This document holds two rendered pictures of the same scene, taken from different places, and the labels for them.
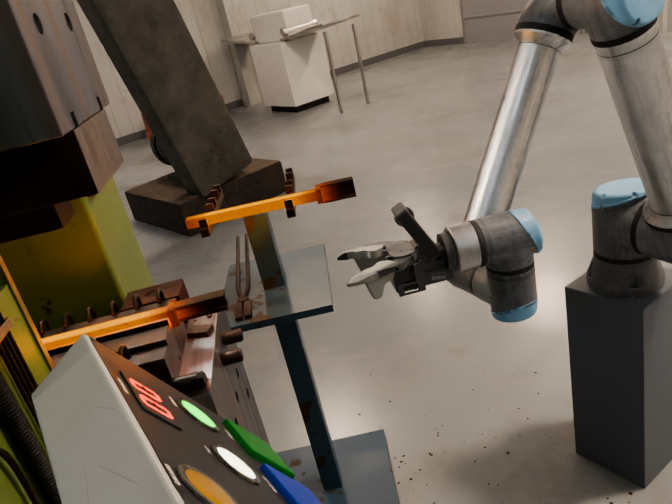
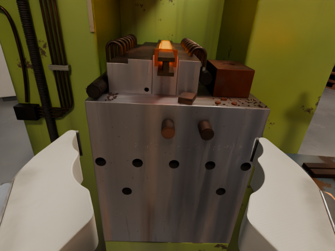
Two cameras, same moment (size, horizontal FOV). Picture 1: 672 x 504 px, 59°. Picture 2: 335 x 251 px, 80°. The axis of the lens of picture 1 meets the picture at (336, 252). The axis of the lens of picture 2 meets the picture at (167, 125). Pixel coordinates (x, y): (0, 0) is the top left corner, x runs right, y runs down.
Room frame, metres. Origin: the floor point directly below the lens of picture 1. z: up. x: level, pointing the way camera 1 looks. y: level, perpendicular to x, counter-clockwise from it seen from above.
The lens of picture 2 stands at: (1.00, -0.12, 1.06)
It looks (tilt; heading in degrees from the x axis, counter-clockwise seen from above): 27 degrees down; 91
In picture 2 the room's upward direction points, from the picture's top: 3 degrees clockwise
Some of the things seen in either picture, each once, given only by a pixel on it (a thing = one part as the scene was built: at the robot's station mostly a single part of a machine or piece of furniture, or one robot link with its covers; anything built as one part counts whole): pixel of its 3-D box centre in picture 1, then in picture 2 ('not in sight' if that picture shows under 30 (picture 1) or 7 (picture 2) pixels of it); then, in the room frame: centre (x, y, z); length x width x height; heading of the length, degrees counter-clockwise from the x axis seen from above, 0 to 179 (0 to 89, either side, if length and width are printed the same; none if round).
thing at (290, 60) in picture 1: (289, 59); not in sight; (9.09, 0.01, 0.68); 2.89 x 0.72 x 1.36; 31
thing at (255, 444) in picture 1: (255, 452); not in sight; (0.55, 0.14, 1.01); 0.07 x 0.05 x 0.07; 28
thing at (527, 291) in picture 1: (508, 286); not in sight; (1.02, -0.32, 0.86); 0.12 x 0.09 x 0.12; 22
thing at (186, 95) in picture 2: (200, 331); (187, 97); (1.03, 0.29, 0.92); 0.04 x 0.03 x 0.01; 74
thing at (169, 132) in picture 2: (232, 356); (168, 128); (1.00, 0.24, 0.87); 0.04 x 0.03 x 0.03; 93
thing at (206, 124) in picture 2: (232, 336); (205, 130); (1.07, 0.25, 0.87); 0.04 x 0.03 x 0.03; 93
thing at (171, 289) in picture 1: (157, 307); (226, 77); (1.13, 0.39, 0.95); 0.12 x 0.09 x 0.07; 93
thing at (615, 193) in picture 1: (626, 216); not in sight; (1.36, -0.74, 0.79); 0.17 x 0.15 x 0.18; 22
